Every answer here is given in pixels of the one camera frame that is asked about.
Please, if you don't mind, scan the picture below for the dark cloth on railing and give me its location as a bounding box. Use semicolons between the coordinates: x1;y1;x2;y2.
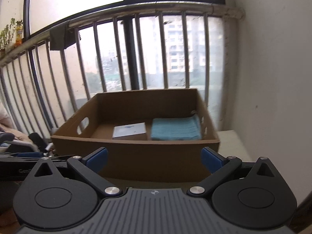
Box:
49;21;76;51

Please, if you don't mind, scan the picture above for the metal window railing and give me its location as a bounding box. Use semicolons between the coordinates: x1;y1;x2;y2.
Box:
1;2;245;138

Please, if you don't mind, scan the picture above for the orange bottle on sill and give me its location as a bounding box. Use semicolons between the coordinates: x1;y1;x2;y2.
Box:
15;24;23;47

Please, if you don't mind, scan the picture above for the green potted plant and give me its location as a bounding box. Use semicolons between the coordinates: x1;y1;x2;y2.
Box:
1;18;23;56

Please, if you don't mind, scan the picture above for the white rectangular box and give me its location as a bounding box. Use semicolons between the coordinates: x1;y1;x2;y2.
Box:
112;123;148;141

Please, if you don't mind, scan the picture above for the folded teal towel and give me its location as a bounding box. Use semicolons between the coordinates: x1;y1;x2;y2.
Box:
151;115;202;141

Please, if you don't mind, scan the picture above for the brown cardboard box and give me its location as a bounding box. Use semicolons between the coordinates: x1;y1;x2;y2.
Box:
51;89;220;182

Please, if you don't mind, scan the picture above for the wheelchair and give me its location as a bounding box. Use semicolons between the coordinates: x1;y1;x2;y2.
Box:
0;131;59;183

